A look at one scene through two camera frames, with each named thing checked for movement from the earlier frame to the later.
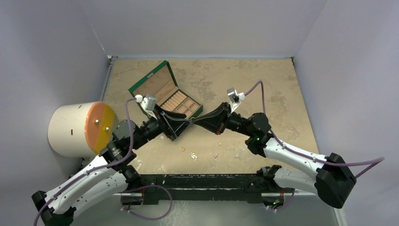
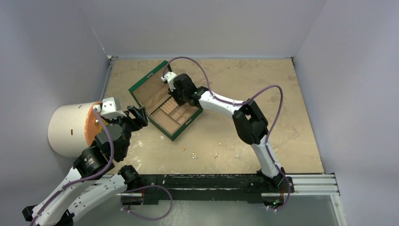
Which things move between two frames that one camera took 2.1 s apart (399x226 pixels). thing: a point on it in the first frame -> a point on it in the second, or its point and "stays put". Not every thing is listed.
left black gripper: x=162 y=116 -> x=139 y=114
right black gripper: x=224 y=118 -> x=177 y=94
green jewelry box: x=162 y=84 stays put
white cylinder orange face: x=83 y=130 stays put
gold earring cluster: x=192 y=154 stays put
